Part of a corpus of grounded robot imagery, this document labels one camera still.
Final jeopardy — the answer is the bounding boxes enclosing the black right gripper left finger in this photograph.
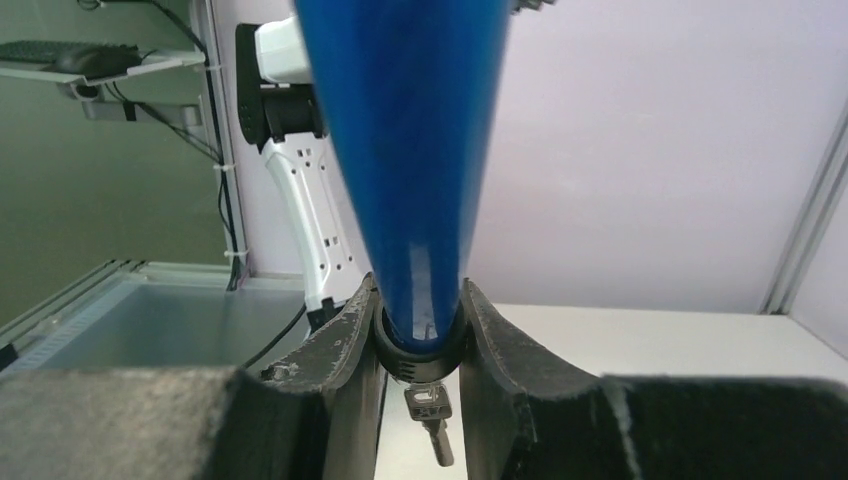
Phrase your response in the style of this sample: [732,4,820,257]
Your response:
[1,276,386,479]

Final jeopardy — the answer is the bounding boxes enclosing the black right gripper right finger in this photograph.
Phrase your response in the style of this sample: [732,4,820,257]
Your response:
[459,281,847,479]

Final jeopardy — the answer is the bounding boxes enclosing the blue cable lock keys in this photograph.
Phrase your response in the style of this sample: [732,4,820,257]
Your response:
[404,382,455,467]

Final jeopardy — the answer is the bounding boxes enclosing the blue cable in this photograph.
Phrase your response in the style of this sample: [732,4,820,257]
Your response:
[292,0,515,386]

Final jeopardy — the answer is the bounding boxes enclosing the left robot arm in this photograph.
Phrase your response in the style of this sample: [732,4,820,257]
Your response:
[234,16,364,330]

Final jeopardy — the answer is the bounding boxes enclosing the grey keyboard tray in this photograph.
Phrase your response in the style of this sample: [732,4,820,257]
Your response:
[1,47,205,127]

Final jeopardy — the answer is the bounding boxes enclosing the black computer mouse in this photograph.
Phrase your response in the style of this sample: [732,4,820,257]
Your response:
[51,48,143,79]

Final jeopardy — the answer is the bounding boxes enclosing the black computer keyboard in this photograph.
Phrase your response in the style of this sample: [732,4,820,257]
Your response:
[1,40,138,64]

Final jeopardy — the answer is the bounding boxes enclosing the left black camera cable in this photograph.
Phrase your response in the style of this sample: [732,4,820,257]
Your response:
[239,301,309,370]

